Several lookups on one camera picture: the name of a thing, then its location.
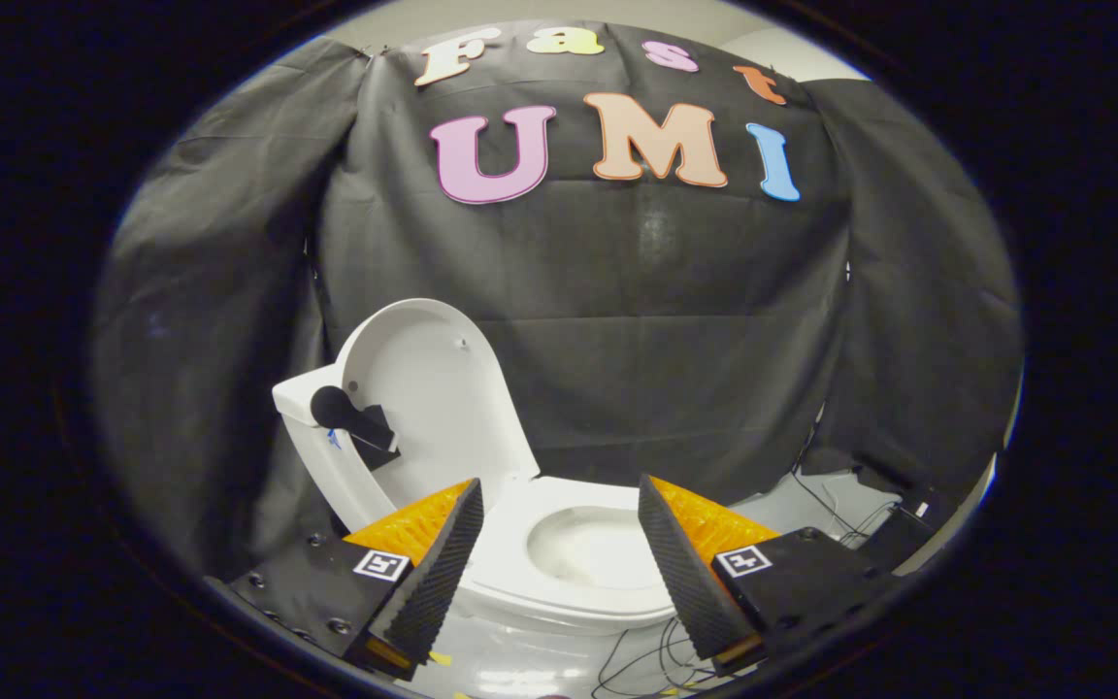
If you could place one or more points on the white toilet lid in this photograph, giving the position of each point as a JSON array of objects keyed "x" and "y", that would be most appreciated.
[{"x": 443, "y": 388}]

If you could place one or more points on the black box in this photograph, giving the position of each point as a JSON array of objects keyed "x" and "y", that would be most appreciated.
[{"x": 894, "y": 539}]

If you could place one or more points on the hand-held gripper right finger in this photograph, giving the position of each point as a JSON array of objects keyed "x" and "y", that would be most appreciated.
[{"x": 683, "y": 573}]

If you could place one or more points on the black backdrop cloth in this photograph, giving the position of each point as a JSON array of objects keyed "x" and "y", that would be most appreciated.
[{"x": 675, "y": 311}]

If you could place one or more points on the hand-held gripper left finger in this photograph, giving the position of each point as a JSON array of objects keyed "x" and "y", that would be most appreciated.
[{"x": 438, "y": 573}]

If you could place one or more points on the black round-headed bracket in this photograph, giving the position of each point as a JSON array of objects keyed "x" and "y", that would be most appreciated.
[{"x": 350, "y": 417}]

